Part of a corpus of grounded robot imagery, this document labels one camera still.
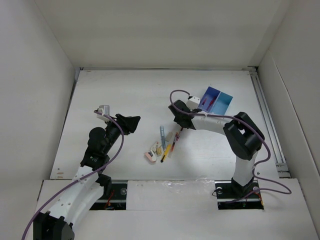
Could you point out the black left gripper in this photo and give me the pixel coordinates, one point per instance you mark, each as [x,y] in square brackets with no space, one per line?
[128,123]

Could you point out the red pen white cap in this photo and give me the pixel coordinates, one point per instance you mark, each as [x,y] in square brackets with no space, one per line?
[175,140]

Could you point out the white grey correction tape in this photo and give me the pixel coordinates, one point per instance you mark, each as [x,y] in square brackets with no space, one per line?
[152,153]

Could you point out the pink white correction tape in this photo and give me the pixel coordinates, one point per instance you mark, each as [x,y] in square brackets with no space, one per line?
[151,159]

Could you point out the aluminium rail right side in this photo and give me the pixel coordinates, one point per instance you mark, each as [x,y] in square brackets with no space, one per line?
[271,136]

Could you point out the white eraser red label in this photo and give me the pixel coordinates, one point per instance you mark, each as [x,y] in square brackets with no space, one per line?
[155,146]

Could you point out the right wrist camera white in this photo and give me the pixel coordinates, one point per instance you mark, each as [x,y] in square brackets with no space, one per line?
[193,102]

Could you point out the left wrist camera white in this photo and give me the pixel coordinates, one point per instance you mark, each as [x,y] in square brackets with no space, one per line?
[102,111]

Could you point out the blue two-compartment container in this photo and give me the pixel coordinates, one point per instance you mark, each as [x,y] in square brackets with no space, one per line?
[220,105]

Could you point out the red pen clear barrel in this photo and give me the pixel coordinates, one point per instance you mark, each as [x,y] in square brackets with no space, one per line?
[171,152]

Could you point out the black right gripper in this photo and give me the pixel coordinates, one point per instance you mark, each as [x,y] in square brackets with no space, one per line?
[176,120]

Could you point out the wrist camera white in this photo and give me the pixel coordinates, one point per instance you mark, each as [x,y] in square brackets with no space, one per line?
[193,102]
[102,111]

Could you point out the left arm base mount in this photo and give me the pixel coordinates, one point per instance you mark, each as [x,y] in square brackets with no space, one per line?
[115,201]

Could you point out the red gel pen capped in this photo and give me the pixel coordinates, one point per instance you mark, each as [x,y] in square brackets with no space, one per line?
[212,101]

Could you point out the grey eraser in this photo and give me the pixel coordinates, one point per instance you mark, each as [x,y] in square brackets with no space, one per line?
[168,136]

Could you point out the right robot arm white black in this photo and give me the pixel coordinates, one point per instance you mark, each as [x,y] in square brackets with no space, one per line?
[244,138]

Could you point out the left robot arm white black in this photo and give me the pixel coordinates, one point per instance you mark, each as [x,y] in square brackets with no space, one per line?
[89,183]

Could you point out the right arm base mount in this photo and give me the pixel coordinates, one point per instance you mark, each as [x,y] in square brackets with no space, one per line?
[228,199]

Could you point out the tan small eraser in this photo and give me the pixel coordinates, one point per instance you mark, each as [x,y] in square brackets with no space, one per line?
[159,151]

